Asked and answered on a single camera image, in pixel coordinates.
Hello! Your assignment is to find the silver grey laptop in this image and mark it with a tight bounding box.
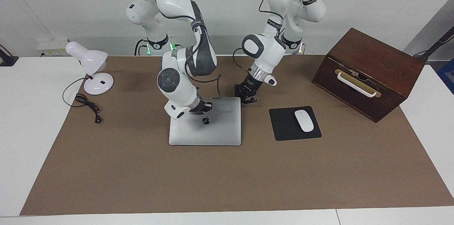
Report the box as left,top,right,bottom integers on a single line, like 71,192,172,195
168,97,242,146

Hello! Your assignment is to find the black mouse pad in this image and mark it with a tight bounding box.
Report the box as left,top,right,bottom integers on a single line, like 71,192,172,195
269,106,322,141

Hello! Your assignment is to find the white computer mouse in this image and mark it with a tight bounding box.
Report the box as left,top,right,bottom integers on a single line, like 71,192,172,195
294,110,315,133

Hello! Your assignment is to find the brown table mat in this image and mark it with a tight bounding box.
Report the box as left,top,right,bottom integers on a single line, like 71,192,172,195
20,55,454,216

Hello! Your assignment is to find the white desk lamp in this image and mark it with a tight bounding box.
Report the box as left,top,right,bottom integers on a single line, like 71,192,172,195
66,41,114,95

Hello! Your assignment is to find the dark brown wooden box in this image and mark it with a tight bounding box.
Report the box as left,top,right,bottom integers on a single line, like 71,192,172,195
311,28,425,123

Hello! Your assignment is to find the white power strip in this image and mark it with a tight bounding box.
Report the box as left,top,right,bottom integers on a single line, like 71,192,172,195
37,38,70,57

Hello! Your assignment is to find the black stand pole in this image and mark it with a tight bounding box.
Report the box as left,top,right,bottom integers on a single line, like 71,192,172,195
413,26,454,63

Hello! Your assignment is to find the blue crate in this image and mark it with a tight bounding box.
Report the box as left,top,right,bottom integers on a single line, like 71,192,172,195
437,58,454,95

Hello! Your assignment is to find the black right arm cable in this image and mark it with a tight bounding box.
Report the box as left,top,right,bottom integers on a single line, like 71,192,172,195
133,0,222,99

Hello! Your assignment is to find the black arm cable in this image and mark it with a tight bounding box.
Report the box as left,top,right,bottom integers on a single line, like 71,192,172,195
133,0,222,99
232,0,284,75

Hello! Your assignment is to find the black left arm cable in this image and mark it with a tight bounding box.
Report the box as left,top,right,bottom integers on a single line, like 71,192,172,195
232,0,284,75

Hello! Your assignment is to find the black base cable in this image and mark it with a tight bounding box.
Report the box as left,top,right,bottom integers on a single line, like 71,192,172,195
134,38,148,56

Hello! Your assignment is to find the black lamp cable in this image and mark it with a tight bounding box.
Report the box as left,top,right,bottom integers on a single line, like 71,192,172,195
62,77,103,124

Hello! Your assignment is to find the white box handle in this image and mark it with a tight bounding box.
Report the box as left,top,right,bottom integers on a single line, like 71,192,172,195
337,72,376,97

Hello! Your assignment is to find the brass handle plate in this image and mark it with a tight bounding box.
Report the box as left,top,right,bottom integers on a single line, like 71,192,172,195
334,69,382,98

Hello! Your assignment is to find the black clamp mount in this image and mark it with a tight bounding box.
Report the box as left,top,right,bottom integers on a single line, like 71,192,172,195
0,45,19,67

